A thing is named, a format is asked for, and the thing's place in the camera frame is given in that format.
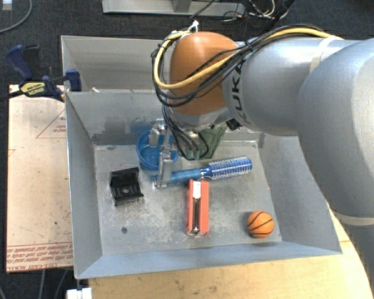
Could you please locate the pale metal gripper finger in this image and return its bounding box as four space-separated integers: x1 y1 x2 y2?
156 151 175 189
148 127 162 148

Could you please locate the black plastic bracket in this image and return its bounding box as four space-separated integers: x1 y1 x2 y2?
109 166 145 207

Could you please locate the blue plastic bowl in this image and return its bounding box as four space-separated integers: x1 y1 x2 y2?
136 129 180 173

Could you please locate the blue hairbrush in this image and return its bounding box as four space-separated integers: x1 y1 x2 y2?
154 155 254 184

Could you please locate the orange toy basketball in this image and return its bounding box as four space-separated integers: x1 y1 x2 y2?
246 210 276 239

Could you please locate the brown cardboard board, red print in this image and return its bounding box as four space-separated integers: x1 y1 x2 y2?
6 84 74 274

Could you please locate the grey metal bin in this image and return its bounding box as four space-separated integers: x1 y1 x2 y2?
60 35 343 280

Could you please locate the orange stapler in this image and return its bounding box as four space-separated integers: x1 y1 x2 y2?
185 179 211 237

